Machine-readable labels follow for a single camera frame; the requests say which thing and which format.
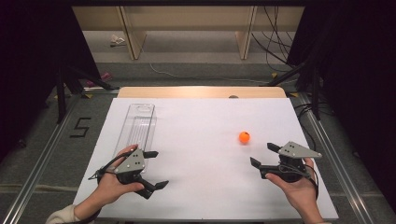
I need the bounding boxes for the light wooden shelf unit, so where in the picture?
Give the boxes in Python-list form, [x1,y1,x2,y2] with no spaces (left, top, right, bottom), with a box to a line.
[72,6,305,61]

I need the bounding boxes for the clear plastic tray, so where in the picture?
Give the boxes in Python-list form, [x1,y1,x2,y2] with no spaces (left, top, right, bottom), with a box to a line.
[113,103,156,171]

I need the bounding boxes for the white board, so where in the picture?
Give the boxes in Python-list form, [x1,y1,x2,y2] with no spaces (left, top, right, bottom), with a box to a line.
[72,97,340,221]

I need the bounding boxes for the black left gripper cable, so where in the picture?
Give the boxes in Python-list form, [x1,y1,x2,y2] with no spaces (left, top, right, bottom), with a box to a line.
[88,149,136,182]

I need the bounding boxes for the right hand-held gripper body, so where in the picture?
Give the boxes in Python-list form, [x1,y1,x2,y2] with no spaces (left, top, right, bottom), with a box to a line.
[277,141,323,183]

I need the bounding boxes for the black curtain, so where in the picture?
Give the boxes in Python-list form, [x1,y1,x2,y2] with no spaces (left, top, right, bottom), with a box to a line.
[0,0,102,162]
[285,0,396,216]

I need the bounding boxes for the aluminium floor rail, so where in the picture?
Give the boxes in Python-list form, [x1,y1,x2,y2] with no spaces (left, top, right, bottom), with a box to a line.
[297,92,376,224]
[0,92,84,224]

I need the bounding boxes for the crumpled white cloth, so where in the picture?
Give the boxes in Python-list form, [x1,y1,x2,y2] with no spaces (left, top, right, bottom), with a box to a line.
[109,34,127,49]

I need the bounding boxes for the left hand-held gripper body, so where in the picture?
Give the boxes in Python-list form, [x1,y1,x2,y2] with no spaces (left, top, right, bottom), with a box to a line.
[113,148,148,185]

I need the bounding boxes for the black metal stand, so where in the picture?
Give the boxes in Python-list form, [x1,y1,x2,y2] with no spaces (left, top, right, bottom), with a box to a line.
[55,63,120,125]
[266,61,322,121]

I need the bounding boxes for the pink object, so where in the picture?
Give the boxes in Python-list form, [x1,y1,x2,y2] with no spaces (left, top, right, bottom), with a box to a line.
[85,71,113,89]

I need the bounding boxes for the black floor cables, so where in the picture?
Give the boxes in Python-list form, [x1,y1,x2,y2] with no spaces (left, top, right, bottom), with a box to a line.
[292,101,335,158]

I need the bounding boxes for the person's left hand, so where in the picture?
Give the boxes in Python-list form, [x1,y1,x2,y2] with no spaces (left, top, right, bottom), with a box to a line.
[92,144,145,207]

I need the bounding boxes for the orange ball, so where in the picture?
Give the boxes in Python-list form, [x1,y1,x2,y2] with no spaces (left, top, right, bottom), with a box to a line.
[238,131,251,145]

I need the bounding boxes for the bundle of black cables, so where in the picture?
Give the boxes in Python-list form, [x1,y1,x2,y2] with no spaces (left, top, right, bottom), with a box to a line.
[250,6,297,73]

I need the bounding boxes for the person's right hand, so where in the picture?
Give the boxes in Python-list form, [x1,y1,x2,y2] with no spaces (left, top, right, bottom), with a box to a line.
[265,157,319,216]

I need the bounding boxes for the white floor cable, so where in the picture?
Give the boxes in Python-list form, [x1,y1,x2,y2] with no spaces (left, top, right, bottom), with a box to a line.
[148,61,270,86]

